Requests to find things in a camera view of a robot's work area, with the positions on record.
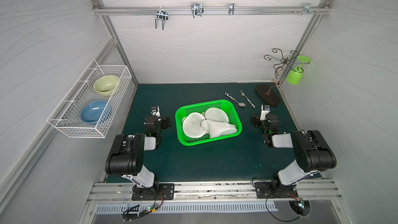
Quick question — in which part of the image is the white mesh laundry bag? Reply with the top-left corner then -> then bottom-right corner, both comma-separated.
201,120 -> 237,139

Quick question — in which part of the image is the metal bracket hook right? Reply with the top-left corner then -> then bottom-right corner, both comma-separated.
292,3 -> 320,16

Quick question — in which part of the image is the black cable bundle left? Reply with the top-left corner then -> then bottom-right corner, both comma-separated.
122,189 -> 164,222

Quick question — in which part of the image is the aluminium top rail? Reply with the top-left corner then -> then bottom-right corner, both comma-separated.
93,2 -> 332,17

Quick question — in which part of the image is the green plastic wine glass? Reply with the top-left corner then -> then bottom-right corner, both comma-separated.
286,55 -> 311,85

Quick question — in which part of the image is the white slotted cable duct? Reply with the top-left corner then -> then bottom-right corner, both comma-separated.
95,201 -> 278,215

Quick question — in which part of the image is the metal cup holder stand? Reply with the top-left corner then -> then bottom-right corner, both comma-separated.
255,48 -> 299,106

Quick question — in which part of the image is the light green ceramic bowl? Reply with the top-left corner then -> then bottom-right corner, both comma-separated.
93,75 -> 120,97

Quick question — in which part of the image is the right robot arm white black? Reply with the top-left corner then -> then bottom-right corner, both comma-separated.
250,113 -> 337,200

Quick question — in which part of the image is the metal double hook left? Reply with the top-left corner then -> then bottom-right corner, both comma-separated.
155,9 -> 169,30

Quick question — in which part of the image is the round white mesh bag left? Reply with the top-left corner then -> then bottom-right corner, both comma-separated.
182,113 -> 207,139

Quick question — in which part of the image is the metal double hook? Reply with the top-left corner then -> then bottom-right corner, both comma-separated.
155,9 -> 169,30
191,3 -> 204,18

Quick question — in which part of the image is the metal double hook middle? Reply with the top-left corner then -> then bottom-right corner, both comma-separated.
191,3 -> 204,18

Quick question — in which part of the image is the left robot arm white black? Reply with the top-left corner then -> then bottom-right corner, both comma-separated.
105,115 -> 175,201

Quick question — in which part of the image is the round white mesh bag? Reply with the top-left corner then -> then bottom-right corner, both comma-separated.
204,107 -> 229,123
182,113 -> 207,139

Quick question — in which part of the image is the blue ceramic bowl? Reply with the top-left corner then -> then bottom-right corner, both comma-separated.
80,100 -> 113,125

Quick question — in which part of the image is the white wire wall basket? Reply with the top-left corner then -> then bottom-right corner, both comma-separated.
47,60 -> 132,139

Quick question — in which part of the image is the green plastic basket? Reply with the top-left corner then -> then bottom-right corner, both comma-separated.
175,100 -> 243,146

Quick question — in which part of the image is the round white mesh bag right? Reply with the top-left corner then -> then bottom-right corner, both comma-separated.
204,107 -> 229,123

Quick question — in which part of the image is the metal clip hook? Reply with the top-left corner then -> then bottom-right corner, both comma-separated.
229,3 -> 235,16

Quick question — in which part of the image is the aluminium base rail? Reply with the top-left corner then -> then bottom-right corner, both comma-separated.
87,179 -> 343,204

